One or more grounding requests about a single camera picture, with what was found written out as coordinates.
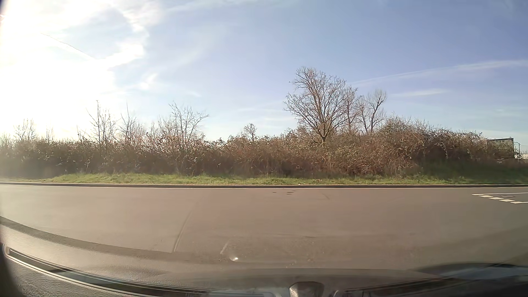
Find brown bare bushes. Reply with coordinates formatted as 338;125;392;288
0;101;528;179

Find grass verge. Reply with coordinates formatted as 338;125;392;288
0;164;528;185

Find tall bare tree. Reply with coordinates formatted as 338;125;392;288
284;67;359;144

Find grey asphalt road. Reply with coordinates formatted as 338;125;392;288
0;182;528;278

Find car's own bonnet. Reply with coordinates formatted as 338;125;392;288
0;243;528;297

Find billboard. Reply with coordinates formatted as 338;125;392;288
488;137;516;159

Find road markings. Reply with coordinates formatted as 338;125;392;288
472;192;528;205

